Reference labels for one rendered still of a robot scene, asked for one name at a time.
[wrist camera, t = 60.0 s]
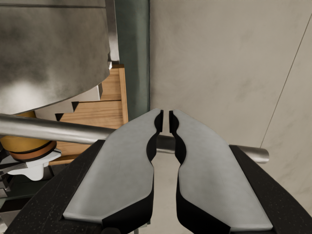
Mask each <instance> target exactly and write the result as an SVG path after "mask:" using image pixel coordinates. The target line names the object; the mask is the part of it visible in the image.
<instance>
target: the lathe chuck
mask: <svg viewBox="0 0 312 234"><path fill-rule="evenodd" d="M111 68H112V64H111V52H110V43H109V34H108V25H107V16H106V8H105V7H71V6H0V113H1V114H8V115H18V114H22V113H26V112H30V111H34V110H37V109H41V108H44V107H47V106H50V105H53V104H57V103H60V102H62V101H65V100H68V99H70V98H73V97H75V96H78V95H80V94H82V93H84V92H86V91H88V90H90V89H92V88H94V87H95V86H97V85H99V84H100V83H101V82H103V81H104V80H105V79H106V78H107V77H108V76H109V75H110V70H109V69H111Z"/></svg>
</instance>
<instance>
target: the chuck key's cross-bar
mask: <svg viewBox="0 0 312 234"><path fill-rule="evenodd" d="M115 130H117V129H113V128H106V127H98V126H91V125H84V124H77V123H68V122H61V121H53V120H46V119H39V118H32V117H22V116H15V115H8V114H1V113H0V135H6V136H15V137H26V138H35V139H43V140H52V141H60V142H69V143H80V144H89V145H92V144H93V143H95V142H96V141H97V140H98V139H101V140H104V139H105V138H107V137H108V136H109V135H110V134H111V133H113V132H114V131H115ZM175 145H176V140H175V138H174V136H165V135H158V136H157V138H156V152H160V153H168V154H175ZM229 145H234V144H229ZM237 146H238V147H239V148H240V149H241V150H242V151H244V152H245V153H246V154H247V155H248V156H249V157H250V158H251V159H252V160H254V161H255V162H256V163H259V164H266V163H267V162H268V160H269V153H268V151H267V150H266V149H262V148H256V147H248V146H241V145H237Z"/></svg>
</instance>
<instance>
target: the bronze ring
mask: <svg viewBox="0 0 312 234"><path fill-rule="evenodd" d="M16 116H22V117H32V118H36V116H35V113H34V111H30V112H26V113H22V114H18V115H16ZM0 142H1V144H2V146H3V148H4V149H6V150H8V151H9V153H10V155H11V156H12V158H13V159H14V160H16V161H18V162H32V161H36V160H39V159H41V158H43V157H45V156H47V155H49V154H50V153H51V152H53V151H54V149H55V148H56V146H57V141H52V140H43V139H35V138H26V137H18V136H5V137H3V138H1V139H0Z"/></svg>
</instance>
